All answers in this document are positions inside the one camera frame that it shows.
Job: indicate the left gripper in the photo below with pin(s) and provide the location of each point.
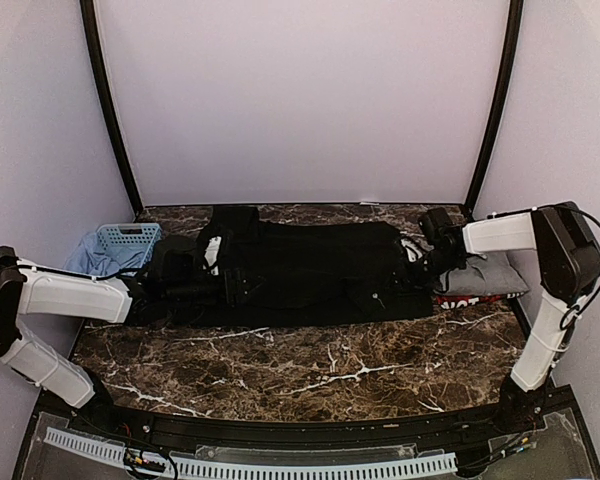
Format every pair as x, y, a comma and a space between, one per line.
237, 295

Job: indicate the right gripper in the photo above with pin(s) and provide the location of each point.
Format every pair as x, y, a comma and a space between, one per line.
406, 278

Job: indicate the black long sleeve shirt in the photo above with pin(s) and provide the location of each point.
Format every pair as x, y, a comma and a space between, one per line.
308, 275

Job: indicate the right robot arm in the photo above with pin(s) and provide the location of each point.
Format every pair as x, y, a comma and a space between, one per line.
568, 256

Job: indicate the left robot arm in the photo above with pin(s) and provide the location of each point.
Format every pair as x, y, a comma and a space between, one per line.
129, 297

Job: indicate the red black folded shirt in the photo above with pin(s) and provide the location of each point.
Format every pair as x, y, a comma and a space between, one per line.
451, 302

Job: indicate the grey folded shirt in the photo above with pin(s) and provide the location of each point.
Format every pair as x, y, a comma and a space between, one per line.
487, 275

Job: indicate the light blue plastic basket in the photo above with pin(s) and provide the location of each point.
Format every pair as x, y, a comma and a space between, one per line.
130, 245

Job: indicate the light blue shirt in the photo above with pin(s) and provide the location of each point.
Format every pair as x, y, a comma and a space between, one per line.
90, 257

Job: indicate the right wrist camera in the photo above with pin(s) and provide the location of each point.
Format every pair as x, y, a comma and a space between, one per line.
435, 224

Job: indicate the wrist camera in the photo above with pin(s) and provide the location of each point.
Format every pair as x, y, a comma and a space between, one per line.
173, 259
435, 224

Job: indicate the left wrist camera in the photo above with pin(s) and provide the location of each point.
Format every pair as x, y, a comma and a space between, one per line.
173, 259

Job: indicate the black front rail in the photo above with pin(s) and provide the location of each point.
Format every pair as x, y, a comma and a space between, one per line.
464, 429

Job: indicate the white slotted cable duct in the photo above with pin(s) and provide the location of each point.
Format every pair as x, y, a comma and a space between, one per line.
237, 463

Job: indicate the right acrylic base plate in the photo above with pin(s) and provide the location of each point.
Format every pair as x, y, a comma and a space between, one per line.
556, 451

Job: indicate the acrylic base plate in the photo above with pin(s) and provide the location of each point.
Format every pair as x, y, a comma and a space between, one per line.
50, 450
556, 451

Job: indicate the left acrylic base plate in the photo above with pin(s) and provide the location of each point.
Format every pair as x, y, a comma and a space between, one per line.
50, 450

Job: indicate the right black frame post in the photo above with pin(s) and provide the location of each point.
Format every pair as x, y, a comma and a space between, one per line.
501, 89

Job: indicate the black frame post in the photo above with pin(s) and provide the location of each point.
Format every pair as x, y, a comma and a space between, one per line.
103, 89
501, 89

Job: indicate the left black frame post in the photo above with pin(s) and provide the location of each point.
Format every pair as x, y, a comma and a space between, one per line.
103, 89

